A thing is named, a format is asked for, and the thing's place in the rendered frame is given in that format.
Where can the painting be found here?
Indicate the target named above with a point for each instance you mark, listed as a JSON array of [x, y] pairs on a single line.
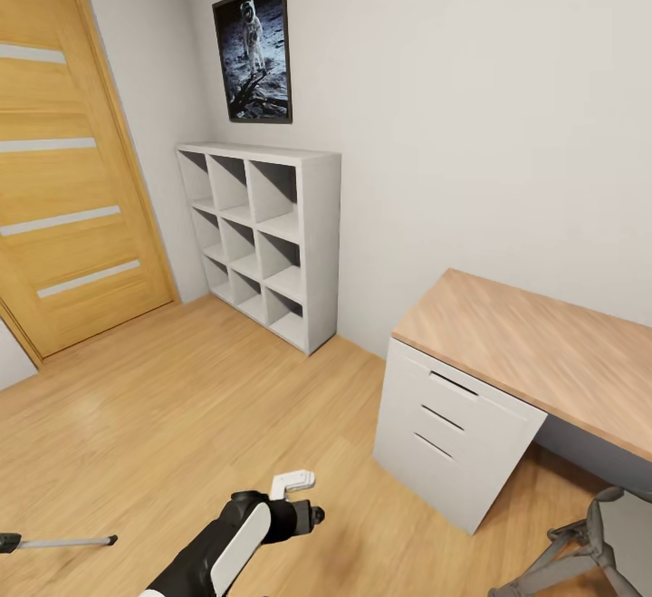
[[253, 44]]

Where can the door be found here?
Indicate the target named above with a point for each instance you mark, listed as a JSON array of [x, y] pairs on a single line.
[[80, 250]]

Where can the desk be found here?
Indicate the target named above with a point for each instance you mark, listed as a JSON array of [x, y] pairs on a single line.
[[473, 370]]

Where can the bookcase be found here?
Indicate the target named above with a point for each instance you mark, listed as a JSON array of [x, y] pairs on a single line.
[[240, 201]]

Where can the taboret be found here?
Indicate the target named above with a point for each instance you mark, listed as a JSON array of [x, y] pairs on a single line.
[[617, 535]]

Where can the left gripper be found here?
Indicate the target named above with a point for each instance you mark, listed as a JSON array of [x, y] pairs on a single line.
[[298, 518]]

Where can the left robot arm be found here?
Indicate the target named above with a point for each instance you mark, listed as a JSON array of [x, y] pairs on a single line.
[[209, 565]]

